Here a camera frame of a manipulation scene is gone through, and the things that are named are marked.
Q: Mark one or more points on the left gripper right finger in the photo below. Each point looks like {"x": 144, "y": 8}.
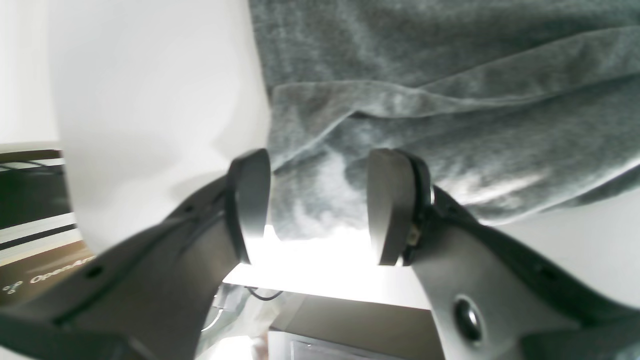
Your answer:
{"x": 491, "y": 296}

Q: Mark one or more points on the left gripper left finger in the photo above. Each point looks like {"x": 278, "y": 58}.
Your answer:
{"x": 147, "y": 298}

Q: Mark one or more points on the grey t-shirt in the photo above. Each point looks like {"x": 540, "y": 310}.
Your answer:
{"x": 517, "y": 106}

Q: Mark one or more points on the dark box with print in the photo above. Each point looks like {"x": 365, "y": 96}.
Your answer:
{"x": 40, "y": 244}

